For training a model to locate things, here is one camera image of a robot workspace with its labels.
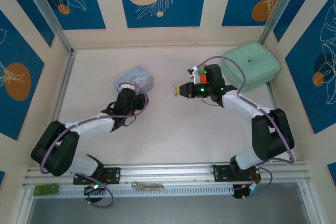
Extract mint green zip case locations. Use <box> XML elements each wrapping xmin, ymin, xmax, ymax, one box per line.
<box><xmin>219</xmin><ymin>41</ymin><xmax>281</xmax><ymax>93</ymax></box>

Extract black controller box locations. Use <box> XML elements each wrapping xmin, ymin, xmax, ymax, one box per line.
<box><xmin>232</xmin><ymin>183</ymin><xmax>262</xmax><ymax>200</ymax></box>
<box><xmin>83</xmin><ymin>183</ymin><xmax>107</xmax><ymax>204</ymax></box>

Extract green circuit board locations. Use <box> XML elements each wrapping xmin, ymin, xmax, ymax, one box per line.
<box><xmin>34</xmin><ymin>184</ymin><xmax>59</xmax><ymax>196</ymax></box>

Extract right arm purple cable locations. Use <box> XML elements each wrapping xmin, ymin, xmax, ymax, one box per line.
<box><xmin>196</xmin><ymin>56</ymin><xmax>296</xmax><ymax>200</ymax></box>

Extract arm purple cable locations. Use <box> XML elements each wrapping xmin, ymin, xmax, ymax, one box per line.
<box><xmin>196</xmin><ymin>56</ymin><xmax>296</xmax><ymax>200</ymax></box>
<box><xmin>39</xmin><ymin>82</ymin><xmax>149</xmax><ymax>209</ymax></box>

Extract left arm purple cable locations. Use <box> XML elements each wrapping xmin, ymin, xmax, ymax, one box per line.
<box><xmin>39</xmin><ymin>82</ymin><xmax>149</xmax><ymax>209</ymax></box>

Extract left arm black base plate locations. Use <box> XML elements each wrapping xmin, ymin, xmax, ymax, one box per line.
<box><xmin>72</xmin><ymin>166</ymin><xmax>121</xmax><ymax>185</ymax></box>

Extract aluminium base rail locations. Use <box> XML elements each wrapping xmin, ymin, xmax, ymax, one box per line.
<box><xmin>22</xmin><ymin>162</ymin><xmax>313</xmax><ymax>187</ymax></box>

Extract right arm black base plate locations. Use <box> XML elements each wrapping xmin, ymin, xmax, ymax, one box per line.
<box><xmin>211</xmin><ymin>164</ymin><xmax>262</xmax><ymax>183</ymax></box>

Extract white slotted cable duct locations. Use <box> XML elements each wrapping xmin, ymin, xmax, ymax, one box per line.
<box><xmin>56</xmin><ymin>185</ymin><xmax>234</xmax><ymax>198</ymax></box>

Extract aluminium frame post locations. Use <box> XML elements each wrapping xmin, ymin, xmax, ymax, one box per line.
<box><xmin>258</xmin><ymin>0</ymin><xmax>305</xmax><ymax>45</ymax></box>
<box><xmin>19</xmin><ymin>0</ymin><xmax>74</xmax><ymax>54</ymax></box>

